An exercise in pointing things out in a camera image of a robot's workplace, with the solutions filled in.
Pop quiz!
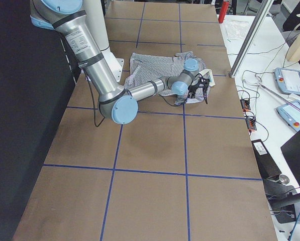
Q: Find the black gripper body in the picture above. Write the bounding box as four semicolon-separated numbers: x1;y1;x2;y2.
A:
187;77;210;98

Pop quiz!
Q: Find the navy white striped polo shirt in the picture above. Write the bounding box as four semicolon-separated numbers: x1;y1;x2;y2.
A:
124;51;215;106

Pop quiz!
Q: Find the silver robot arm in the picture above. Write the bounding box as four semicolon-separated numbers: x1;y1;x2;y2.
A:
30;1;209;125

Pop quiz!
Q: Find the orange black usb hub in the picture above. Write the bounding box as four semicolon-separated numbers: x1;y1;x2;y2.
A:
240;98;251;111

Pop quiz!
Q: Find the red bottle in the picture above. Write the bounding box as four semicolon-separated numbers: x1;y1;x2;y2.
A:
218;0;229;24

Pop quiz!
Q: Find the far teach pendant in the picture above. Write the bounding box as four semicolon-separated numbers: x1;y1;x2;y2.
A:
274;68;300;96

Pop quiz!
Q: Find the teach pendant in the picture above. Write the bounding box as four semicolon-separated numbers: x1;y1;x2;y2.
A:
274;68;300;96
276;100;300;132

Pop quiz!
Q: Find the near teach pendant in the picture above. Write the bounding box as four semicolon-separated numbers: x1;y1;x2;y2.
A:
276;100;300;132

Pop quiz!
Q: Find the black box with label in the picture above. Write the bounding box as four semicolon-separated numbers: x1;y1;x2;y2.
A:
251;139;282;179

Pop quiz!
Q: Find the aluminium frame post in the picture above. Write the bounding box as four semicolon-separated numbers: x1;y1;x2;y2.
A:
229;0;274;78

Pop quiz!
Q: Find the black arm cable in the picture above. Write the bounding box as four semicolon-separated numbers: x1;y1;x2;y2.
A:
83;67;105;127

